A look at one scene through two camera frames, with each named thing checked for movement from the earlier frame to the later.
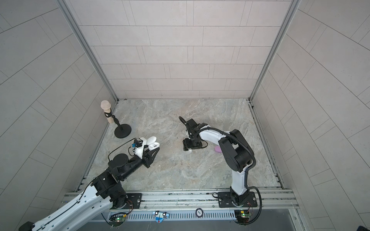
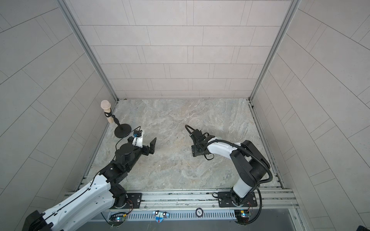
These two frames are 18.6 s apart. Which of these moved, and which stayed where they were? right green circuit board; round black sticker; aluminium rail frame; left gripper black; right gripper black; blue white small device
Moved: right gripper black; left gripper black
Stayed: aluminium rail frame; round black sticker; right green circuit board; blue white small device
